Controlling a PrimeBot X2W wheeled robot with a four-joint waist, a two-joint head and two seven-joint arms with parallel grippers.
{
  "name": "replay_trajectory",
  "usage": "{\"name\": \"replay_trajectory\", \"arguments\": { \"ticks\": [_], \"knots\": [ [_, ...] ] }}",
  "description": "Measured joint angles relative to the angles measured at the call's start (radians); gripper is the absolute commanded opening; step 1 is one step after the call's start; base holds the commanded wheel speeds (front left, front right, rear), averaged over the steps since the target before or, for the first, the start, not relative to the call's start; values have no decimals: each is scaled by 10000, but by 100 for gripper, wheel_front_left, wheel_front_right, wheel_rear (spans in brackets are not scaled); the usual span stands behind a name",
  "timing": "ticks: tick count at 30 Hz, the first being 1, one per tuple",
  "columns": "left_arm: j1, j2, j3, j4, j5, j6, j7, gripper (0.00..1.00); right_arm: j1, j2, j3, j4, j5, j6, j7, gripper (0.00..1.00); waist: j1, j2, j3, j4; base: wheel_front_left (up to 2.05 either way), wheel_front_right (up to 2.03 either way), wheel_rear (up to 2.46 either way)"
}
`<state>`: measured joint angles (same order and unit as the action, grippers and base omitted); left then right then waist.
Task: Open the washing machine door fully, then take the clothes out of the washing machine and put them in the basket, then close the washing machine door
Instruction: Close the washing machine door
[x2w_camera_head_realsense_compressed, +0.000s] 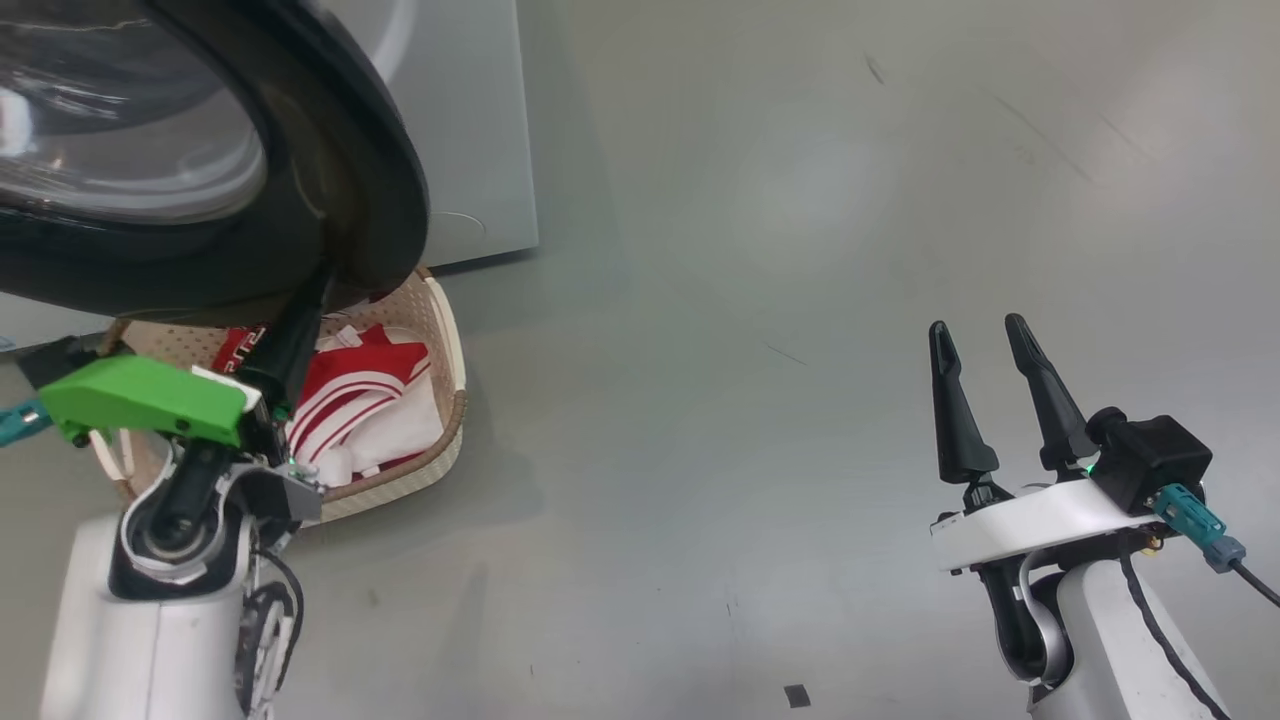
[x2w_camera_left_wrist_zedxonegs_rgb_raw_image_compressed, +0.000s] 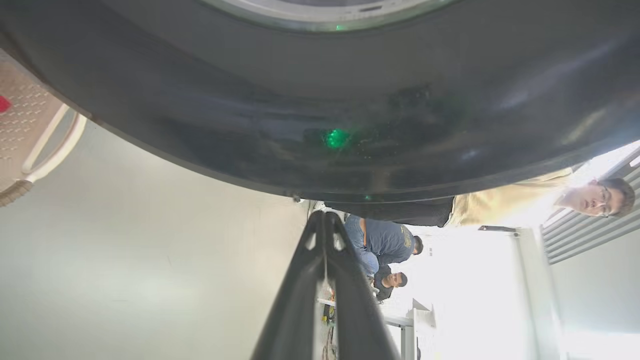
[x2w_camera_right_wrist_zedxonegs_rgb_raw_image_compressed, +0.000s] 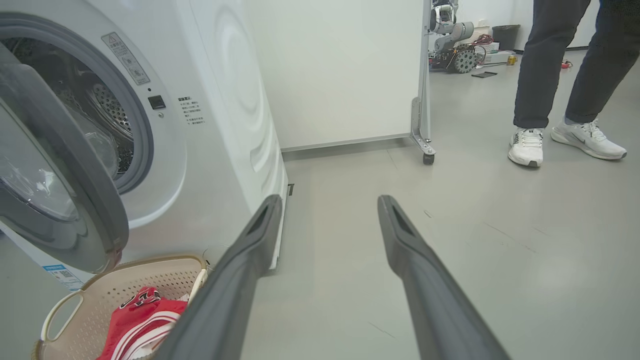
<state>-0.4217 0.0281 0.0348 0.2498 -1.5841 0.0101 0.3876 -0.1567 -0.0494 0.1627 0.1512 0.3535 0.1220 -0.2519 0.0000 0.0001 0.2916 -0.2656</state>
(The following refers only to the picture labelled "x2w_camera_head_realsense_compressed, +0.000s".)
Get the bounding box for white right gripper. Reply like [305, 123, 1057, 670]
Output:
[928, 313, 1166, 573]

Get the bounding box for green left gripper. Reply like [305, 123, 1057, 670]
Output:
[38, 262, 336, 448]

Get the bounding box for red and white garment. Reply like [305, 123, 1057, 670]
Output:
[212, 322, 446, 489]

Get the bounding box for black round glass machine door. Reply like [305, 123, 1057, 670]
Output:
[0, 0, 431, 326]

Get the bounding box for cream perforated laundry basket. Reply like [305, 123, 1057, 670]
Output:
[95, 265, 469, 523]

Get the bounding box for white front-load washing machine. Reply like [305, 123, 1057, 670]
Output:
[0, 0, 541, 353]

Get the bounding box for teal right camera cable connector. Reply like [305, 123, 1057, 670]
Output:
[1150, 483, 1280, 609]

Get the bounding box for teal camera cable connector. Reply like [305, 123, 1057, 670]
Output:
[0, 398, 49, 448]
[1150, 483, 1280, 609]

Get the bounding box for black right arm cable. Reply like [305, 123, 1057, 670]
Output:
[1120, 555, 1233, 720]

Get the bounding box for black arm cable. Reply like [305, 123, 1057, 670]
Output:
[235, 545, 306, 716]
[1120, 555, 1233, 720]

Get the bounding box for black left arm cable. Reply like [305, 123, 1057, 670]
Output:
[235, 545, 306, 716]

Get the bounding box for teal left camera cable connector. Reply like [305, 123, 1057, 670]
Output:
[0, 398, 49, 448]

